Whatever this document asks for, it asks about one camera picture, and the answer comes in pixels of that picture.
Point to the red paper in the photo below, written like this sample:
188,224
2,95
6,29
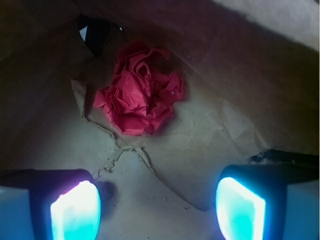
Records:
140,97

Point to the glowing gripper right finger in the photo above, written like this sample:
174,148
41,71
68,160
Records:
268,202

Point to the brown paper bag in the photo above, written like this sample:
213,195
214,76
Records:
251,75

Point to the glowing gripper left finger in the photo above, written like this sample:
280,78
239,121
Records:
60,204

